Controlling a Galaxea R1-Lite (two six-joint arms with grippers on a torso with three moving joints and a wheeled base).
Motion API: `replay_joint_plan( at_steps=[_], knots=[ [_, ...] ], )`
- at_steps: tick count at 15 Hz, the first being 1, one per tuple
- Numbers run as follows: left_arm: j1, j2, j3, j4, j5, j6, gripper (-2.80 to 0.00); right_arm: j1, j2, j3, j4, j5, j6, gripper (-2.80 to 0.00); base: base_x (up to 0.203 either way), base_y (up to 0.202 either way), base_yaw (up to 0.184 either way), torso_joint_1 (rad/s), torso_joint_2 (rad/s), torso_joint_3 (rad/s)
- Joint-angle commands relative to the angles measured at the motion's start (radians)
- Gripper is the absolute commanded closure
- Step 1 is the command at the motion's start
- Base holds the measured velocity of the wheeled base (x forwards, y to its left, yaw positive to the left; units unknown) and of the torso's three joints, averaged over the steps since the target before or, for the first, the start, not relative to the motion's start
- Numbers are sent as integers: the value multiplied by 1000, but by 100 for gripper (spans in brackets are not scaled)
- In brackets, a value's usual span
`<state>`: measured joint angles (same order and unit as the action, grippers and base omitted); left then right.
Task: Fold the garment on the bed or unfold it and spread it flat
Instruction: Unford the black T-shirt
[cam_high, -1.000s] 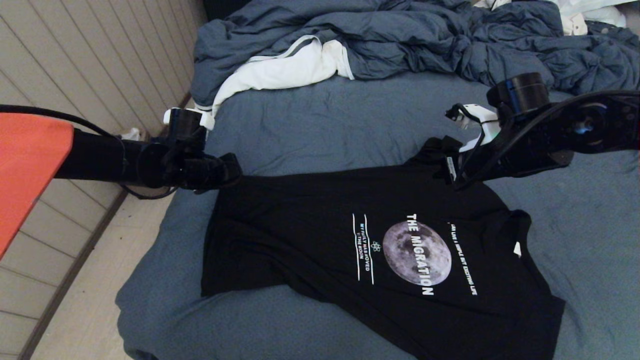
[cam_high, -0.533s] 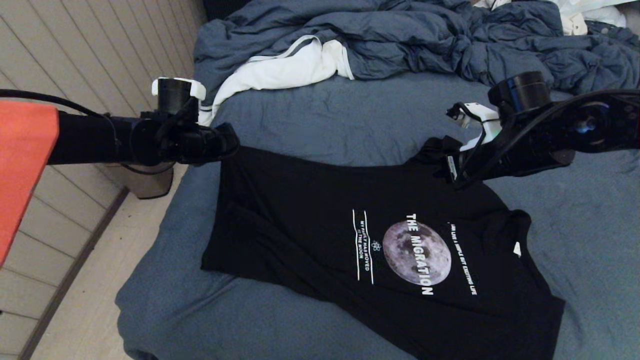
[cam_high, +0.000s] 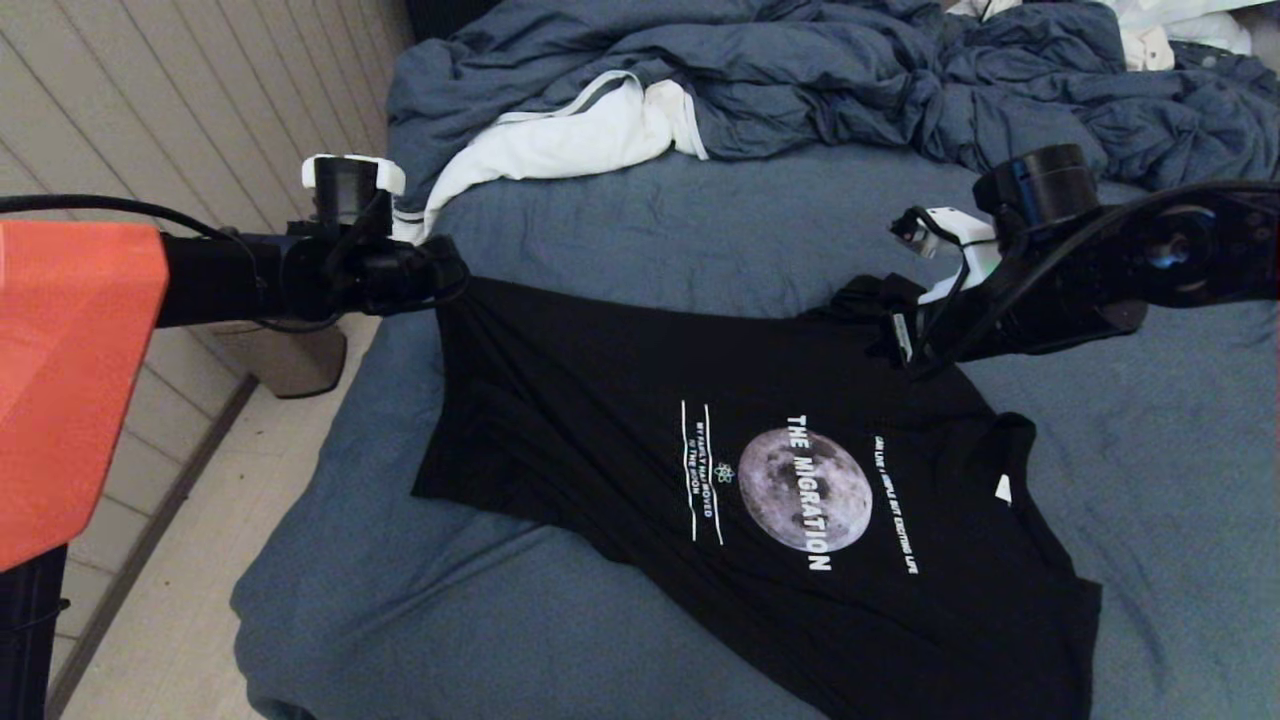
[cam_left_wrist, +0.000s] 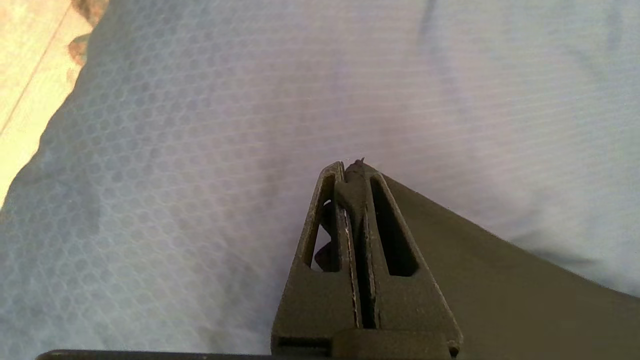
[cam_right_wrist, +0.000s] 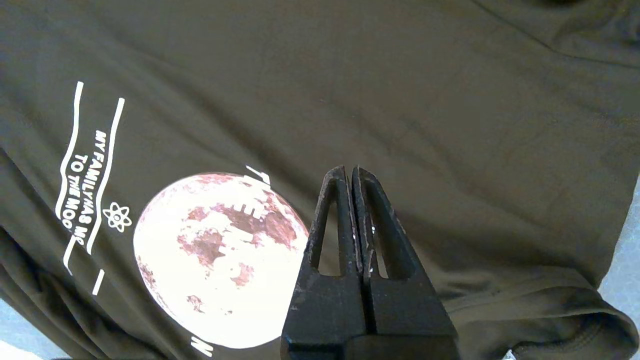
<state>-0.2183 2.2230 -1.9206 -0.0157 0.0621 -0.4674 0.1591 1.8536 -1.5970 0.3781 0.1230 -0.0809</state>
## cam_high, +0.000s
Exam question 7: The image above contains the black headboard panel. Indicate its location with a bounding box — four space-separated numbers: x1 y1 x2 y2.
405 0 511 46

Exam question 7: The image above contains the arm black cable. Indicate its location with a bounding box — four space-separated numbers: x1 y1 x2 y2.
0 195 341 334
900 180 1280 379

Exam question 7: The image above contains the blue bed sheet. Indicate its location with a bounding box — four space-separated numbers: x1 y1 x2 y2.
232 145 1280 720

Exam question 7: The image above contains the black moon print T-shirt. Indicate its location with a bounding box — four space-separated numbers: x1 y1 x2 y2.
410 272 1104 720

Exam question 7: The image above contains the brown trash bin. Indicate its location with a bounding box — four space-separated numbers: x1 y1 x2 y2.
205 320 349 400

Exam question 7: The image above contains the right motor cylinder white bracket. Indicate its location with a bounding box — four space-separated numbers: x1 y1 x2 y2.
918 144 1104 306

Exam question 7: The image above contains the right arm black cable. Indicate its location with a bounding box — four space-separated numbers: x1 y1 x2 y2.
900 180 1280 379

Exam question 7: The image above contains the crumpled blue duvet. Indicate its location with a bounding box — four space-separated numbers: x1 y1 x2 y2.
380 0 1280 223

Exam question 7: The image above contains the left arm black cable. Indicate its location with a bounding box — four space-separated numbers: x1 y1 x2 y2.
0 195 341 334

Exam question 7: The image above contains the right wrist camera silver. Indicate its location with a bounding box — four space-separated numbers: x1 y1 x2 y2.
890 207 946 256

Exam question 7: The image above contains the white blanket grey stripe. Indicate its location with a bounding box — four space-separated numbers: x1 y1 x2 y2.
388 70 709 246

